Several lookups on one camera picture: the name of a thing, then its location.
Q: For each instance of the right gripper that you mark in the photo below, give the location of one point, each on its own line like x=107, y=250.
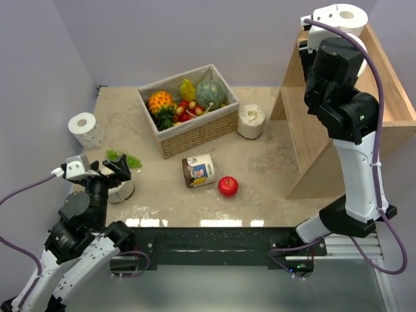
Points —
x=307, y=58

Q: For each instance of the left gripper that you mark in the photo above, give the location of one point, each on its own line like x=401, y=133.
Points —
x=121, y=168

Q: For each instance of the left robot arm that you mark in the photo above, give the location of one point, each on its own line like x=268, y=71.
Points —
x=80, y=242

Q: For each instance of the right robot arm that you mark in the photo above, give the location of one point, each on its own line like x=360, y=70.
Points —
x=351, y=118

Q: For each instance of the wooden two-tier shelf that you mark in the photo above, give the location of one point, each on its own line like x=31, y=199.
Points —
x=318, y=161

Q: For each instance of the green grape bunch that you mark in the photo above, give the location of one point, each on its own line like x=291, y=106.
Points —
x=132, y=161

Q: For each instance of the orange pineapple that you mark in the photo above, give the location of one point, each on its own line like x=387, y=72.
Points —
x=162, y=107

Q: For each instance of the red lychee cluster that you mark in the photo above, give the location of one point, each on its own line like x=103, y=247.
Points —
x=187, y=110

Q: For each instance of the wicker basket with liner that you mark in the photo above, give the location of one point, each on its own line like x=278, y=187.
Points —
x=196, y=131

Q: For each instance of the yellow banana bunch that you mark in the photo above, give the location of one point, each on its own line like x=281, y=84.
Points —
x=187, y=90

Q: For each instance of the green netted melon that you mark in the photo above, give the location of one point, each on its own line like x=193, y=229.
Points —
x=210, y=95

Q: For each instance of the red apple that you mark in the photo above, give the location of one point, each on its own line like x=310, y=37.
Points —
x=228, y=186

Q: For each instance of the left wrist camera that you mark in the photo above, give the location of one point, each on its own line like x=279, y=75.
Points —
x=76, y=167

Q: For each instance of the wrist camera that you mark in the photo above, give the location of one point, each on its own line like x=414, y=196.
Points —
x=76, y=167
x=327, y=15

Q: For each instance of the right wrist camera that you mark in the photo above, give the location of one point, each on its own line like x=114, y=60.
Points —
x=327, y=15

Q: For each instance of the black base frame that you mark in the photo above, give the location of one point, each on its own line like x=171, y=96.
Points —
x=220, y=246

